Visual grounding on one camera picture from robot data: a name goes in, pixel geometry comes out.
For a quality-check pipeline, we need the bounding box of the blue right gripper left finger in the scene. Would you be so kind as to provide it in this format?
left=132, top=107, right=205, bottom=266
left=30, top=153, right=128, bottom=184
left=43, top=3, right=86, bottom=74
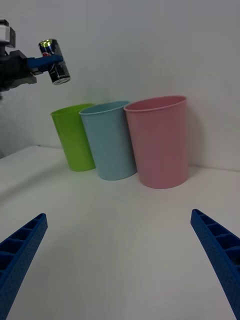
left=0, top=212, right=48, bottom=320

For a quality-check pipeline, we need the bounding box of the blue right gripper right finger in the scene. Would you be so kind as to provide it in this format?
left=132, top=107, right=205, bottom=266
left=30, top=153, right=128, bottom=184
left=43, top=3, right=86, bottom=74
left=190, top=208, right=240, bottom=320

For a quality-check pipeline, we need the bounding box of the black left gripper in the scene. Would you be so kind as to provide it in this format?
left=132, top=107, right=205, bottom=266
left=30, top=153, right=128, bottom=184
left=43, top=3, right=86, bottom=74
left=0, top=49, right=65, bottom=92

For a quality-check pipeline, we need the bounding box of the black drink can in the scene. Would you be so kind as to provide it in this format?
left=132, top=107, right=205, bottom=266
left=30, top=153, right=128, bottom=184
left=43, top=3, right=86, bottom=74
left=38, top=38, right=71, bottom=86

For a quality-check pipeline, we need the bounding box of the green plastic waste bin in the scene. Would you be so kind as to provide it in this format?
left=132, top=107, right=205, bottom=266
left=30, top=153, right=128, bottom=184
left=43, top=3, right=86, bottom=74
left=49, top=103, right=97, bottom=172

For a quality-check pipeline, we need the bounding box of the pale blue plastic waste bin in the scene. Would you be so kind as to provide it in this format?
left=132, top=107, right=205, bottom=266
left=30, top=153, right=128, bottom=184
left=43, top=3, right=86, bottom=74
left=78, top=100, right=138, bottom=181

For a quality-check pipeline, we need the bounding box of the pink plastic waste bin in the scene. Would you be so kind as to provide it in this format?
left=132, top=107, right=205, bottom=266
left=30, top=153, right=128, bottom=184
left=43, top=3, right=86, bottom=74
left=123, top=95, right=190, bottom=189

